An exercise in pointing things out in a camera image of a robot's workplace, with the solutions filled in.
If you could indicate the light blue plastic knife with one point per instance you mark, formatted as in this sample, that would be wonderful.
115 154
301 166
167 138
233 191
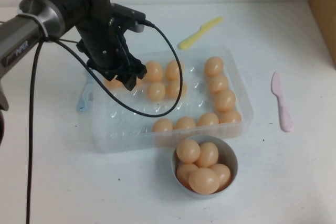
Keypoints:
83 100

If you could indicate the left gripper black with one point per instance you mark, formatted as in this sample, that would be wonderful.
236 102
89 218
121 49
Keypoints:
105 51

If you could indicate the white round bowl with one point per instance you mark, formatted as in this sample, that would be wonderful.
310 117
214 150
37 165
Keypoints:
232 155

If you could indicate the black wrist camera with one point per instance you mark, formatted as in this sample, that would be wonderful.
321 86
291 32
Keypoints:
128 15

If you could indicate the pink plastic knife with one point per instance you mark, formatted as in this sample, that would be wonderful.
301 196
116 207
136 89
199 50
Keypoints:
281 103

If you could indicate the brown cardboard box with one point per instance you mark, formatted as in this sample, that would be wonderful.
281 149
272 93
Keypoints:
325 11

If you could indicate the grey zip tie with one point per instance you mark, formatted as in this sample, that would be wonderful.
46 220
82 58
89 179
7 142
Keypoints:
39 24

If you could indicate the left black silver robot arm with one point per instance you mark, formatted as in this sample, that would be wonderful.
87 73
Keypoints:
21 32

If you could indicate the clear plastic egg box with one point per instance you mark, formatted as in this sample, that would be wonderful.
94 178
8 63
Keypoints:
126 132

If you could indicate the yellow plastic knife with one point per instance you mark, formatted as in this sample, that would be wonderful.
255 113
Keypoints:
199 33

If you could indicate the orange plastic egg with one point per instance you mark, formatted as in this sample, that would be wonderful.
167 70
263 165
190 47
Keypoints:
208 119
113 84
209 154
140 81
154 71
184 172
213 66
223 175
225 100
204 180
156 91
218 83
230 117
185 123
188 150
173 90
172 70
162 125

